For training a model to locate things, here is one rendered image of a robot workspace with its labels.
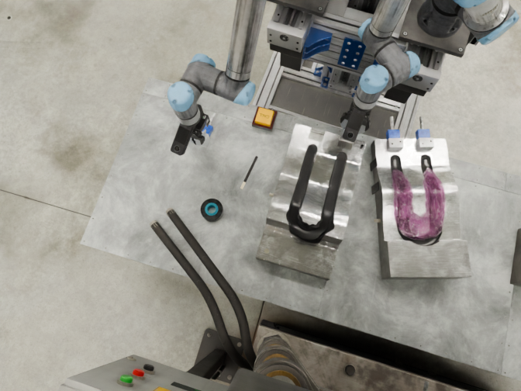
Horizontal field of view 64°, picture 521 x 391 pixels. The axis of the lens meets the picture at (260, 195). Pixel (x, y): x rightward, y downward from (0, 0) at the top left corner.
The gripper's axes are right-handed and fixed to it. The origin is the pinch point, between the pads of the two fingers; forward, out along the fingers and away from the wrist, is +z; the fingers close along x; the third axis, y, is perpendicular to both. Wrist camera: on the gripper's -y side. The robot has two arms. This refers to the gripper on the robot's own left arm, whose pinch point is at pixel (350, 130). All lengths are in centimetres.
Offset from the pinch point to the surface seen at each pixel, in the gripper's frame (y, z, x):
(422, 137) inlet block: 5.4, -2.2, -24.9
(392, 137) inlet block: 1.6, -2.3, -14.8
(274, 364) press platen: -78, -69, 2
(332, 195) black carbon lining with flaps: -27.0, -3.8, -1.1
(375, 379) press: -79, 6, -35
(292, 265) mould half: -54, -1, 3
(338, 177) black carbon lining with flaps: -19.9, -3.3, -1.1
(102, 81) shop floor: 19, 84, 150
